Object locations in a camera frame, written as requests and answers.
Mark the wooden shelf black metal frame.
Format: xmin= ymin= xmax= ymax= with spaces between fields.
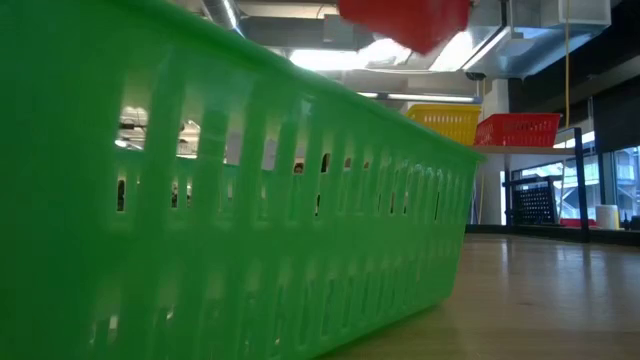
xmin=469 ymin=127 xmax=591 ymax=244

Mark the black aluminium rig frame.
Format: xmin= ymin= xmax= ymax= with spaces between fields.
xmin=464 ymin=222 xmax=640 ymax=247

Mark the silver rectangular ventilation duct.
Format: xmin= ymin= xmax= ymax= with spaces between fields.
xmin=429 ymin=0 xmax=612 ymax=81

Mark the yellow hanging cable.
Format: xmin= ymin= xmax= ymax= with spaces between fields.
xmin=563 ymin=0 xmax=572 ymax=129

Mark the red plastic basket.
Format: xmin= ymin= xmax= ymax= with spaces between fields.
xmin=337 ymin=0 xmax=472 ymax=55
xmin=473 ymin=112 xmax=562 ymax=147

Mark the white paper roll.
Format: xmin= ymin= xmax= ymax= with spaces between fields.
xmin=594 ymin=204 xmax=620 ymax=230

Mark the yellow plastic basket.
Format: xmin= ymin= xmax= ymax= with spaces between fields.
xmin=405 ymin=103 xmax=482 ymax=147

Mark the black perforated panel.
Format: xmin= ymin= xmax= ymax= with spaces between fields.
xmin=502 ymin=174 xmax=564 ymax=226

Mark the long ceiling light bar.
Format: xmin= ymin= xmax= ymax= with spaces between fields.
xmin=357 ymin=91 xmax=482 ymax=105

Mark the green plastic basket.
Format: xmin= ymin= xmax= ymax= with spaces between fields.
xmin=0 ymin=0 xmax=486 ymax=360

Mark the silver round ventilation duct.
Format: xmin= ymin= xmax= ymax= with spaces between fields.
xmin=199 ymin=0 xmax=246 ymax=36

